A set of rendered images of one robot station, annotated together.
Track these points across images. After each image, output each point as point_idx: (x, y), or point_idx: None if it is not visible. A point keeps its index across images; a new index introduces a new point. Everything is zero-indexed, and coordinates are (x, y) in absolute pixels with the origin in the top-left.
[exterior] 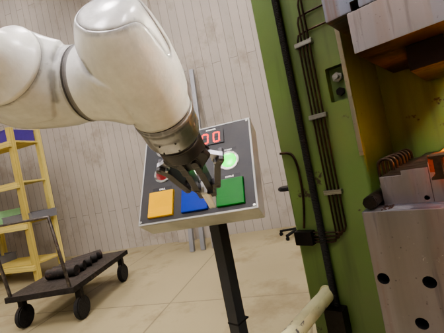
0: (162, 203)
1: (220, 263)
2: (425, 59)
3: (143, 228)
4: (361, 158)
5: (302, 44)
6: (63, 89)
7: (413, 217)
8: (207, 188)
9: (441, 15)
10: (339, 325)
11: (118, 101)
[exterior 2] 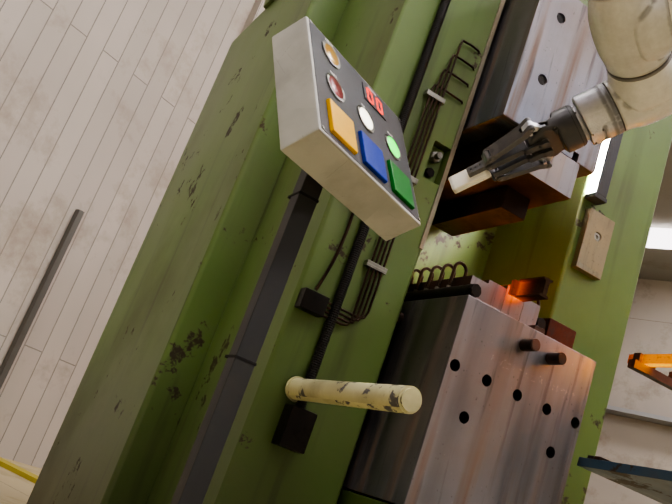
0: (347, 128)
1: (282, 261)
2: (513, 207)
3: (309, 135)
4: (417, 251)
5: (435, 97)
6: (666, 60)
7: (502, 319)
8: (497, 173)
9: (562, 188)
10: (305, 432)
11: (667, 100)
